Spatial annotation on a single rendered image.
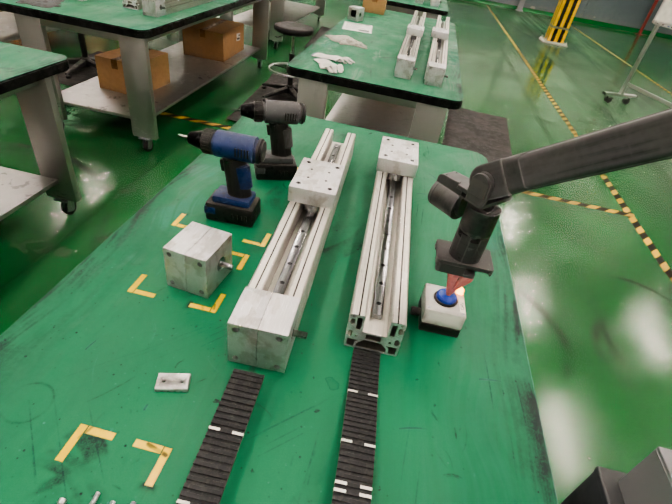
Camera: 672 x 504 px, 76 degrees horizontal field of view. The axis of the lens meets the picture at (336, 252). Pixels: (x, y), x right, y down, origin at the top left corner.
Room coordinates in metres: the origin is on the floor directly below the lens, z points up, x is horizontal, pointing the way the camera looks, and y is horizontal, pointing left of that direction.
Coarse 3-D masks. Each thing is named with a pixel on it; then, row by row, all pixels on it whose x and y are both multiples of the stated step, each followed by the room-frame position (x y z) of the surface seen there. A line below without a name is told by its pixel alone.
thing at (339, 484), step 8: (336, 480) 0.28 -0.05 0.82; (344, 480) 0.28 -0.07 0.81; (336, 488) 0.27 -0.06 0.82; (344, 488) 0.27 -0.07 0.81; (352, 488) 0.27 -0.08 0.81; (360, 488) 0.27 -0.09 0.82; (368, 488) 0.27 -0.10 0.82; (352, 496) 0.26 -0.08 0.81; (360, 496) 0.26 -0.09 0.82; (368, 496) 0.26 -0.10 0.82
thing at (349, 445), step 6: (342, 438) 0.34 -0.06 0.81; (342, 444) 0.33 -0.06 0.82; (348, 444) 0.33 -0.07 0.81; (354, 444) 0.33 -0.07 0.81; (360, 444) 0.33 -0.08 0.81; (366, 444) 0.34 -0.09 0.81; (372, 444) 0.34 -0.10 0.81; (348, 450) 0.32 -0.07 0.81; (354, 450) 0.32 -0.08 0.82; (360, 450) 0.33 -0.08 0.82; (366, 450) 0.33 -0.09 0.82; (372, 450) 0.33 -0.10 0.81; (372, 456) 0.32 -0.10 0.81
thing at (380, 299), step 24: (384, 192) 1.07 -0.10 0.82; (408, 192) 1.02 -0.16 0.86; (384, 216) 0.94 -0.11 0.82; (408, 216) 0.90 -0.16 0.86; (384, 240) 0.82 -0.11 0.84; (408, 240) 0.80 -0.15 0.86; (360, 264) 0.68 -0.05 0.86; (384, 264) 0.73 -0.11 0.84; (408, 264) 0.71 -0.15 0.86; (360, 288) 0.61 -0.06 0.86; (384, 288) 0.65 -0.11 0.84; (360, 312) 0.55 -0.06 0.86; (384, 312) 0.60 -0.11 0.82; (360, 336) 0.54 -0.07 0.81; (384, 336) 0.54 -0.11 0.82
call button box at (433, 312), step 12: (432, 288) 0.68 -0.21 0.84; (420, 300) 0.68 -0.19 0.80; (432, 300) 0.64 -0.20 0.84; (456, 300) 0.65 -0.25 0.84; (420, 312) 0.64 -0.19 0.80; (432, 312) 0.61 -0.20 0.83; (444, 312) 0.61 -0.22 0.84; (456, 312) 0.62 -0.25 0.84; (420, 324) 0.61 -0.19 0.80; (432, 324) 0.62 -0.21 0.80; (444, 324) 0.61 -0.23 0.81; (456, 324) 0.61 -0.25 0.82; (456, 336) 0.61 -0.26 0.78
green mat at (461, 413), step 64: (256, 128) 1.45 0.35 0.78; (320, 128) 1.55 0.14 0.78; (192, 192) 0.97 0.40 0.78; (256, 192) 1.02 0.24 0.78; (128, 256) 0.68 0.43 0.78; (256, 256) 0.75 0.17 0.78; (64, 320) 0.48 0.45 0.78; (128, 320) 0.51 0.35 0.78; (192, 320) 0.54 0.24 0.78; (320, 320) 0.59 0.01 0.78; (512, 320) 0.69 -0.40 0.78; (0, 384) 0.35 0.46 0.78; (64, 384) 0.37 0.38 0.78; (128, 384) 0.38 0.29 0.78; (192, 384) 0.40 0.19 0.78; (320, 384) 0.45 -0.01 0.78; (384, 384) 0.47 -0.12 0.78; (448, 384) 0.49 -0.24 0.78; (512, 384) 0.52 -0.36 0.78; (0, 448) 0.26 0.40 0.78; (128, 448) 0.29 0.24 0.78; (192, 448) 0.30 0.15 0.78; (256, 448) 0.32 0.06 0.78; (320, 448) 0.34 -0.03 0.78; (384, 448) 0.35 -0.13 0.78; (448, 448) 0.37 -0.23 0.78; (512, 448) 0.39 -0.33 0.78
